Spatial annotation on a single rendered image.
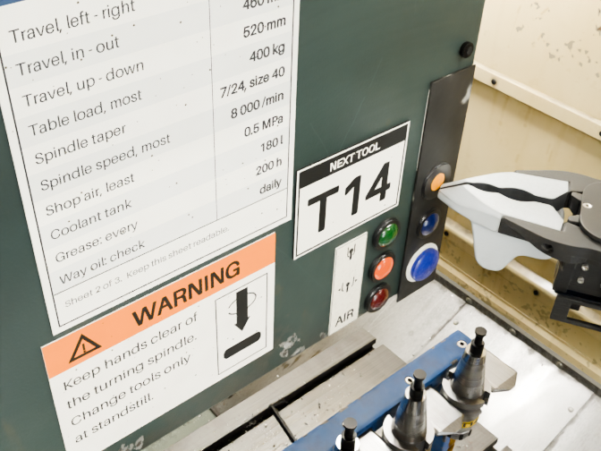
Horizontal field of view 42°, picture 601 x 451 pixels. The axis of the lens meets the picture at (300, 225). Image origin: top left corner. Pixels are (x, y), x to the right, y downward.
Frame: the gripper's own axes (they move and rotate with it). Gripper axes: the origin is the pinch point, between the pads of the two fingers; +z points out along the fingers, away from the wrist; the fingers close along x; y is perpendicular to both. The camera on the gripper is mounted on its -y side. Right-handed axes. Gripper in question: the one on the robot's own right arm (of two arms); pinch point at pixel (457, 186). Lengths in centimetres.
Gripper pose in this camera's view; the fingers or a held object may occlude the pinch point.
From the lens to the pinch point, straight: 58.7
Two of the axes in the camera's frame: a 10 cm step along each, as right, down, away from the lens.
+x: 3.4, -5.8, 7.5
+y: -0.4, 7.8, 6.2
